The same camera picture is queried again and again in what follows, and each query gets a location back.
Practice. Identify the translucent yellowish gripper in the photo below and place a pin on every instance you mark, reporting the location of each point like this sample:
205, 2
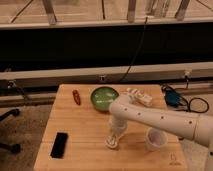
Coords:
117, 136

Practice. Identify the green bowl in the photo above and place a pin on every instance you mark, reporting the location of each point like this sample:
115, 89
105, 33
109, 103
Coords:
102, 97

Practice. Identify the white plastic cup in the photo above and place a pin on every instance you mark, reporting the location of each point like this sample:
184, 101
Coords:
155, 139

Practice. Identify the wooden table board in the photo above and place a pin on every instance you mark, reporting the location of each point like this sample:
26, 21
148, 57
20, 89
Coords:
87, 131

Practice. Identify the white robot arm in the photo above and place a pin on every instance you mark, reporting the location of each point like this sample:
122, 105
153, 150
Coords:
191, 126

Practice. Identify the blue power adapter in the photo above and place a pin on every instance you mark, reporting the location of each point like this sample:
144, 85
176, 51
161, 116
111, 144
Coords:
172, 98

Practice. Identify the black rectangular block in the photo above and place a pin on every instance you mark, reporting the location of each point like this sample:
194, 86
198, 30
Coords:
59, 145

